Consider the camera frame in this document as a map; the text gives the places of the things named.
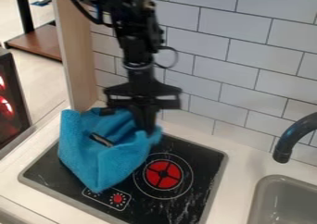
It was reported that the wooden board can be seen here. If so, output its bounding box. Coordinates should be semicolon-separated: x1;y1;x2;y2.
49;0;101;113

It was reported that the tap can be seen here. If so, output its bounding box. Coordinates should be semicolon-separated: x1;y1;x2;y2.
271;111;317;165

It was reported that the blue cloth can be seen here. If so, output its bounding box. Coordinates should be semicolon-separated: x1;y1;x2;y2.
57;106;165;194

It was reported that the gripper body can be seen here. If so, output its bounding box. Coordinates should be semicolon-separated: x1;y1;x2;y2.
102;69;184;111

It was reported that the brown wooden table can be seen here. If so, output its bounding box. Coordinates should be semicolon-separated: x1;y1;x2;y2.
2;23;64;62

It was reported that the toy sink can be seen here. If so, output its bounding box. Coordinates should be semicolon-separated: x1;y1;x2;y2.
246;174;317;224

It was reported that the black box with red lights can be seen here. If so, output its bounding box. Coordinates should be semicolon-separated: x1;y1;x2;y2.
0;46;34;150

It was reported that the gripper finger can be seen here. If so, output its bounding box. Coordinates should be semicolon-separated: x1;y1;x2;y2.
145;107;161;133
131;106;147;131

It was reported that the toy stove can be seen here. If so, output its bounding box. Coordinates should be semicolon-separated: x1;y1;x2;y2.
17;133;230;224

